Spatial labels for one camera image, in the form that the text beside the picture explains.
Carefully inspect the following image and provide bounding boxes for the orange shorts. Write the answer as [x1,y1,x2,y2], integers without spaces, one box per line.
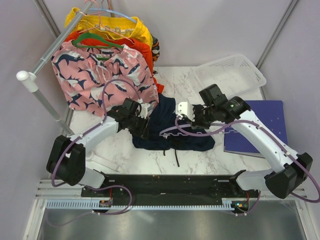
[81,38,165,93]

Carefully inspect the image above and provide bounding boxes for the white plastic basket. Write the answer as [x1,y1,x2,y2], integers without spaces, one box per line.
[192,54,267,99]

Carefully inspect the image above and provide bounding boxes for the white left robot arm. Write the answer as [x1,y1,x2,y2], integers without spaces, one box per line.
[46,98,151,197]

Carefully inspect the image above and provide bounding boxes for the blue binder folder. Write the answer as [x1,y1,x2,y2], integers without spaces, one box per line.
[223,100,288,158]

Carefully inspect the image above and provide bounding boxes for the light blue hanger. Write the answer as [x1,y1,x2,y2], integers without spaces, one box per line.
[88,7,137,24]

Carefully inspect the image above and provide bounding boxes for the silver clothes rack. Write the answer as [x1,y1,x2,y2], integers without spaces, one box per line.
[15,0,125,173]

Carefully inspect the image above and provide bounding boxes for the yellow shorts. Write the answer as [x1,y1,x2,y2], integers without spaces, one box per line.
[72,13,155,47]

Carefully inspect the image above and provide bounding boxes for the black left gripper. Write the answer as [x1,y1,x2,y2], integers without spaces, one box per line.
[127,113,151,139]

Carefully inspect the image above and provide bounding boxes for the black orange patterned garment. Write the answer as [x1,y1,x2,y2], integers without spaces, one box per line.
[151,35,160,65]

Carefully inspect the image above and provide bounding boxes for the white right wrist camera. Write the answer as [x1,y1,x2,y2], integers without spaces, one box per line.
[175,101,195,122]

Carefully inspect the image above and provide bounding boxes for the navy blue shorts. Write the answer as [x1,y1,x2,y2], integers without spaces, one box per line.
[132,93,215,152]

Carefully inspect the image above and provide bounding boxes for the light blue cable duct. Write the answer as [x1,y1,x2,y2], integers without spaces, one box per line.
[45,199,244,211]

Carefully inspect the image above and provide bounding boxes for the pink wire hanger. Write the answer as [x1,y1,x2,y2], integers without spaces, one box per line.
[76,2,137,40]

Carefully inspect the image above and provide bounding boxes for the pink shark print shorts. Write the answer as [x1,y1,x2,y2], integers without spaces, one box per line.
[51,41,159,117]

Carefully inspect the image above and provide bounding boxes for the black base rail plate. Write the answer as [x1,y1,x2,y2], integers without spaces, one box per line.
[81,174,258,205]

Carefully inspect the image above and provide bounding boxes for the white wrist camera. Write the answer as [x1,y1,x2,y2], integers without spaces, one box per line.
[137,98,152,119]
[175,101,195,122]

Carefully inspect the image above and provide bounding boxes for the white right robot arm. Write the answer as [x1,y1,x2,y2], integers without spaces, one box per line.
[191,84,320,199]

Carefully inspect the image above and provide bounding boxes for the green hanger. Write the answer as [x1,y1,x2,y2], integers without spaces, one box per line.
[68,31,128,62]

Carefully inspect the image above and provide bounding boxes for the translucent lilac hanger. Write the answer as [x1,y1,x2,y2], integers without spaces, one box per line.
[159,122,238,138]

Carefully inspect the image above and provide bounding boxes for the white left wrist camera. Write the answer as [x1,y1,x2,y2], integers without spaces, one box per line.
[137,98,152,119]

